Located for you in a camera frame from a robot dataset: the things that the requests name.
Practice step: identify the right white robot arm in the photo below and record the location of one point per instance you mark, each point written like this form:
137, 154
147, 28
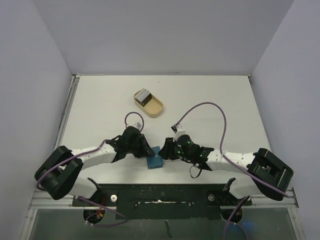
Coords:
265, 173

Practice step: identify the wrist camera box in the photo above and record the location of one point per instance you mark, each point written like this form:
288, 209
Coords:
178, 130
138, 126

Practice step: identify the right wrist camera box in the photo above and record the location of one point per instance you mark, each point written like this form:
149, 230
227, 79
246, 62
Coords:
178, 130

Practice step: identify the aluminium left side rail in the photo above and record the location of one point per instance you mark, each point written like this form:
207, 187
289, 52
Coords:
67, 108

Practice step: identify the blue leather card holder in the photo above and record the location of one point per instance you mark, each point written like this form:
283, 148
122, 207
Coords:
155, 161

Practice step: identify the aluminium front rail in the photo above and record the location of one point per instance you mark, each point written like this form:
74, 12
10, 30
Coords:
42, 201

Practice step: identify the stack of credit cards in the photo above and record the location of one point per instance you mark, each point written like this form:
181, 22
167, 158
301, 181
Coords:
143, 96

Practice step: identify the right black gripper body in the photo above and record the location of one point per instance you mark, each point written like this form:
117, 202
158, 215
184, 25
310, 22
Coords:
170, 149

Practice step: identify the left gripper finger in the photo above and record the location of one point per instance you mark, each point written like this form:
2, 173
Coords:
149, 152
144, 142

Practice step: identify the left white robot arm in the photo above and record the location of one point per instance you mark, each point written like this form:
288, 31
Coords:
59, 174

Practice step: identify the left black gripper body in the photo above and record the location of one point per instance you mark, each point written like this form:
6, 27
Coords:
138, 149

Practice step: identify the beige oval tray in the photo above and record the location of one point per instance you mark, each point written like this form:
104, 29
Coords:
153, 108

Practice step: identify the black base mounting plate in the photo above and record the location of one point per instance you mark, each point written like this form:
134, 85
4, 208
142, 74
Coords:
163, 201

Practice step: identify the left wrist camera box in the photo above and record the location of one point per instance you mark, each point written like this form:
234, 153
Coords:
138, 126

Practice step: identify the aluminium rail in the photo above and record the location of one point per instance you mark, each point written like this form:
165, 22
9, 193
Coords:
42, 201
67, 108

